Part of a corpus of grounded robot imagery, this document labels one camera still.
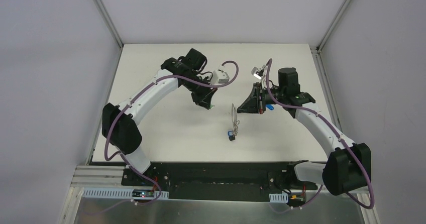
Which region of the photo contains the keyring with keys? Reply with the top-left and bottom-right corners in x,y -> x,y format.
228,104 -> 240,141

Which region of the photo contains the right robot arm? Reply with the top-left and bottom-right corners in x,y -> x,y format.
237,65 -> 374,195

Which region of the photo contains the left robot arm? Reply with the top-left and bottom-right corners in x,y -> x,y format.
101,48 -> 217,186

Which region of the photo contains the blue tagged key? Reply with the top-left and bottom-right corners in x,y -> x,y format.
266,104 -> 274,110

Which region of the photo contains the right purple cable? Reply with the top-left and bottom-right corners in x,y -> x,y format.
264,58 -> 376,211

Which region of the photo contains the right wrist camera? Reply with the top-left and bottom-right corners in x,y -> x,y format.
251,65 -> 268,80

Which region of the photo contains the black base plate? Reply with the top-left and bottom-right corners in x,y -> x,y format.
121,162 -> 317,202

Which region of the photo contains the aluminium frame rail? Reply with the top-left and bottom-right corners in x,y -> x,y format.
71,165 -> 125,187

